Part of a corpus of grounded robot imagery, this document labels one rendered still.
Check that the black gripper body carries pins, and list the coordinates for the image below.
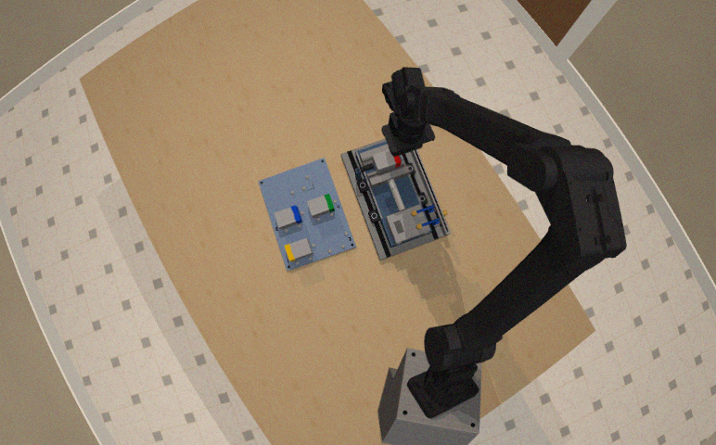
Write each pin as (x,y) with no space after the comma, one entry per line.
(403,143)

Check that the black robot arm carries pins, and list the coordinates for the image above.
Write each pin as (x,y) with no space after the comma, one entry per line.
(582,234)

